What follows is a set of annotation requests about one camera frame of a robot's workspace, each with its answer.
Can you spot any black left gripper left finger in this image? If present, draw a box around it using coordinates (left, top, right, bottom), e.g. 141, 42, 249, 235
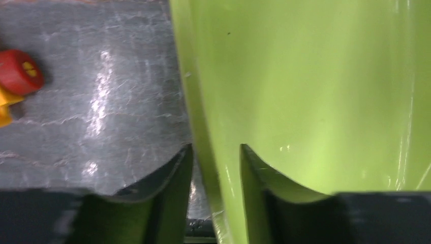
1, 144, 193, 243

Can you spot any lime green plastic tray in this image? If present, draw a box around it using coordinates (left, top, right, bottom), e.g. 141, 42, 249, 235
170, 1, 430, 243

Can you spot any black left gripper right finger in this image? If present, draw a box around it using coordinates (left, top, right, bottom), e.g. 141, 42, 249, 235
240, 144, 430, 243

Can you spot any yellow red toy car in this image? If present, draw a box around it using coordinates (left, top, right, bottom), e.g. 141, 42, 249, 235
1, 49, 45, 127

